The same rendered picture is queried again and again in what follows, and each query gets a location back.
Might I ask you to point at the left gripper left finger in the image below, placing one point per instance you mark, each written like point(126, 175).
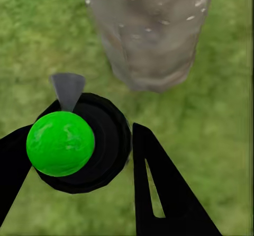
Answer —
point(14, 167)

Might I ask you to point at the pesticide atomizer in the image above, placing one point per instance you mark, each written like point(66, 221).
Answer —
point(81, 142)

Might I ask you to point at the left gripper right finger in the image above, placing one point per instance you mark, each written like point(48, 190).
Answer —
point(185, 216)

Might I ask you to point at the tree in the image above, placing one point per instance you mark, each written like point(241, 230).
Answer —
point(158, 59)

